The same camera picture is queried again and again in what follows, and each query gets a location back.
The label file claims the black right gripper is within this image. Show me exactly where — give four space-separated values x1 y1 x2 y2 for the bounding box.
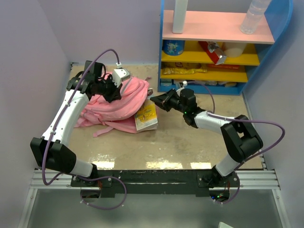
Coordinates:
151 88 187 114

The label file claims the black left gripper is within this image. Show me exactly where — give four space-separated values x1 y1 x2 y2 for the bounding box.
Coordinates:
95 74 123 104

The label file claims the pink student backpack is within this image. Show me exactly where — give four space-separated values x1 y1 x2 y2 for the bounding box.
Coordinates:
75 76 150 137

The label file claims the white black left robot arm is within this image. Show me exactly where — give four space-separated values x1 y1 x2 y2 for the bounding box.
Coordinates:
30 61 130 186

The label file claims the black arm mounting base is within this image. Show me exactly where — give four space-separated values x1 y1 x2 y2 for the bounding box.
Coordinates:
71 169 240 199

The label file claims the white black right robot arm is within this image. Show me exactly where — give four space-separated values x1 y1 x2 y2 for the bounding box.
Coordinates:
150 88 263 187

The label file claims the yellow chips bag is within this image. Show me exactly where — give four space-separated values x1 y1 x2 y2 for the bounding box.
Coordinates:
161 62 208 75

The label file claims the red flat package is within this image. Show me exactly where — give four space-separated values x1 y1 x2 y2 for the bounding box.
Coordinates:
207 64 245 72

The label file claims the blue wooden shelf unit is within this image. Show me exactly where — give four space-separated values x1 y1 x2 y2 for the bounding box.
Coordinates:
157 0 293 95

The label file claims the blue round tin can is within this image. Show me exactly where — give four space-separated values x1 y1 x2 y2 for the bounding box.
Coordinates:
162 39 185 56

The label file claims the red snack box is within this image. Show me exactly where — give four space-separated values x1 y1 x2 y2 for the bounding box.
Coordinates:
198 41 227 65

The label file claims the white plastic cup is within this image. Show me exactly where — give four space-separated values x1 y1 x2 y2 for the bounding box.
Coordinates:
222 42 247 58

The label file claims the white tall bottle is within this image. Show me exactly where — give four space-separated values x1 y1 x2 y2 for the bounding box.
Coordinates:
172 0 188 34

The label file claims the clear plastic water bottle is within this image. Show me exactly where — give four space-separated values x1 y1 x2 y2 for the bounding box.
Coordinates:
240 0 271 34

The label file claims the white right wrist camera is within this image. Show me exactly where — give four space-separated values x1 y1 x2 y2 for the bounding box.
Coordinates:
179 80 188 89

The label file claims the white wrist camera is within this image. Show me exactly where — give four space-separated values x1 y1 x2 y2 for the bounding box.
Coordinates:
179 80 188 89
112 68 131 88

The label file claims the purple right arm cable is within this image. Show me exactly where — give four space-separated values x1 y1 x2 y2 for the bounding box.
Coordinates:
186 80 285 205

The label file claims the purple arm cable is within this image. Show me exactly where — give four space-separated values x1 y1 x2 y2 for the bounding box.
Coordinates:
42 48 128 210
186 80 285 205

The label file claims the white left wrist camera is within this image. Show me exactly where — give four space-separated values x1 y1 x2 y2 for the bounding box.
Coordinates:
112 68 131 88

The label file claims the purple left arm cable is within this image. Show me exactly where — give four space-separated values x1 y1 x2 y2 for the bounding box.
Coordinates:
42 48 128 210

